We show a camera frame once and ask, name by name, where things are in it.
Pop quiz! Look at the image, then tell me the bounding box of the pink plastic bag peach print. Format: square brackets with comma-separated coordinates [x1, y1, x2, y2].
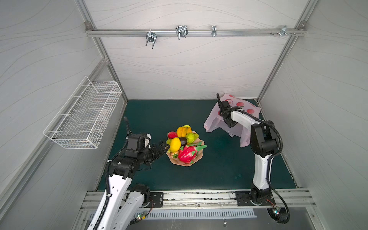
[204, 94, 261, 147]

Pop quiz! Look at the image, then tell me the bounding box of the yellow lemon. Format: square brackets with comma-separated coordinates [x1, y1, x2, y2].
[170, 138, 182, 152]

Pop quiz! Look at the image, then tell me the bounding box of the red apple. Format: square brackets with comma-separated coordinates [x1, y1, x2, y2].
[167, 131, 178, 140]

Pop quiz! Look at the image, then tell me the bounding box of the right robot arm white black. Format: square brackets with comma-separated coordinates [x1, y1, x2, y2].
[218, 99, 283, 205]

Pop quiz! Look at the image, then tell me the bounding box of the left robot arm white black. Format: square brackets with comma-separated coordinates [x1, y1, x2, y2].
[88, 142, 170, 230]

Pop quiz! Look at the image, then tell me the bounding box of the green starfruit left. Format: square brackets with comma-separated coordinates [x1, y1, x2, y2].
[166, 139, 171, 153]

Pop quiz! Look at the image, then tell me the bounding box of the pink dragon fruit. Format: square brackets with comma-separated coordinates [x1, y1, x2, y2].
[178, 145, 207, 164]

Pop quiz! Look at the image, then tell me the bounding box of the dark purple plum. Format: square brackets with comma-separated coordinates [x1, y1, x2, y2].
[179, 137, 187, 146]

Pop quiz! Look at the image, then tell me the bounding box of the pink flower-shaped fruit plate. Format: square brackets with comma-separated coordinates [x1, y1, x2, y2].
[166, 132, 207, 167]

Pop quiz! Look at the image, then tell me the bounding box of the yellow banana bunch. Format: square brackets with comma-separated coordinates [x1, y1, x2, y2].
[176, 125, 192, 138]

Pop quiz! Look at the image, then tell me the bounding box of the small metal hook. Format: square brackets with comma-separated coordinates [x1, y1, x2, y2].
[211, 25, 217, 37]

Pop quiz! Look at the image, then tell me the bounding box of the metal hook clamp middle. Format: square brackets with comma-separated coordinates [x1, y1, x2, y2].
[175, 25, 188, 40]

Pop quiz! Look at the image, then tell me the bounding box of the metal hook clamp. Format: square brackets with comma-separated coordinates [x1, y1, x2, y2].
[145, 31, 157, 49]
[175, 25, 188, 40]

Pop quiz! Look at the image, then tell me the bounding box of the metal hook clamp left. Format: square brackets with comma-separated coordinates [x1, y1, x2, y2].
[145, 31, 157, 49]

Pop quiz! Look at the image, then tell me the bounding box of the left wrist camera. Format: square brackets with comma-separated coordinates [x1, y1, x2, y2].
[127, 133, 151, 151]

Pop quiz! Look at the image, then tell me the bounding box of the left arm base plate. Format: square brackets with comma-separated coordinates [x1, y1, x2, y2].
[126, 192, 164, 209]

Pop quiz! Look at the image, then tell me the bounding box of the left black cable bundle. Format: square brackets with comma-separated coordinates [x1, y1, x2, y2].
[129, 201, 154, 226]

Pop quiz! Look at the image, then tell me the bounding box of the white slotted cable duct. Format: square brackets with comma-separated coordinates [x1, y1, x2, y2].
[87, 209, 258, 221]

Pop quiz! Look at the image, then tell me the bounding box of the white wire basket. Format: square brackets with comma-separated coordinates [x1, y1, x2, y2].
[43, 76, 122, 149]

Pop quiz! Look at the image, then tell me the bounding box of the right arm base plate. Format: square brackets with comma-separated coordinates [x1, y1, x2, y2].
[234, 190, 275, 207]

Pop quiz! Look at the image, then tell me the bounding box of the metal bracket right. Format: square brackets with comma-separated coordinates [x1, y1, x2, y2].
[270, 25, 296, 37]

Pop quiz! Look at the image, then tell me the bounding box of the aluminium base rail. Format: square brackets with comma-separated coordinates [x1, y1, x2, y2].
[80, 188, 317, 211]

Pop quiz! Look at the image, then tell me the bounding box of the right black cable coil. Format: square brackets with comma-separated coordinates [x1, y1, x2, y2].
[266, 186, 291, 224]

